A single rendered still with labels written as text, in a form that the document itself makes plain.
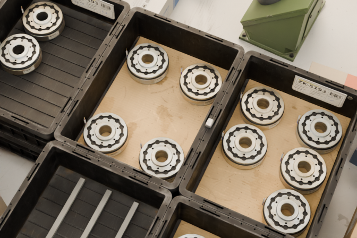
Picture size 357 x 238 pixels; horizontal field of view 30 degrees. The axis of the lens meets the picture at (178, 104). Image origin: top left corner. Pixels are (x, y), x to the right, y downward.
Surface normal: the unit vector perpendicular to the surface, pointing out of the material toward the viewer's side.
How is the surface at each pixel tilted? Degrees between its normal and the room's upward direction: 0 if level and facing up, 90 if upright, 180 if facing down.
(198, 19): 0
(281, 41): 90
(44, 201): 0
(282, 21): 90
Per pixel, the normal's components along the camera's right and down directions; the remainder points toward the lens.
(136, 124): 0.01, -0.49
